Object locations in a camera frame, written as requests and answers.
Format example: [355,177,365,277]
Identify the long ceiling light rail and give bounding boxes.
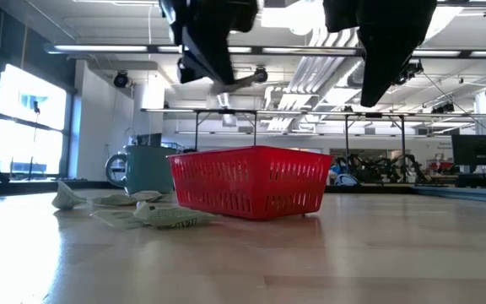
[43,41,486,60]

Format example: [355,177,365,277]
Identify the green white sweetener packet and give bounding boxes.
[132,201,217,229]
[92,193,137,208]
[51,180,87,211]
[129,190,168,203]

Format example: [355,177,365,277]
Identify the black aluminium table frame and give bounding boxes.
[0,177,486,207]

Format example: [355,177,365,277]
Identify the white ceiling pipes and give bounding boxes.
[263,29,362,132]

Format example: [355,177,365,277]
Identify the large room window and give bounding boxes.
[0,62,70,178]

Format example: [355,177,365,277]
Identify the black background frame stand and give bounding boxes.
[194,108,257,149]

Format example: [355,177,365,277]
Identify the black background robot station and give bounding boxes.
[335,152,429,183]

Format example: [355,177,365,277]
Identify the black computer monitor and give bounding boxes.
[451,133,486,168]

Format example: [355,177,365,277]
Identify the red plastic slotted basket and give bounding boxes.
[166,145,333,221]

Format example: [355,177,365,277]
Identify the teal enamel mug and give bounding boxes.
[104,144,179,195]

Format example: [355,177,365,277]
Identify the black tripod stand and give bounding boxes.
[26,100,44,182]

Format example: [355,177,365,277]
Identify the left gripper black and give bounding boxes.
[158,0,261,85]

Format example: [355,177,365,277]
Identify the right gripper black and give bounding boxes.
[322,0,438,108]

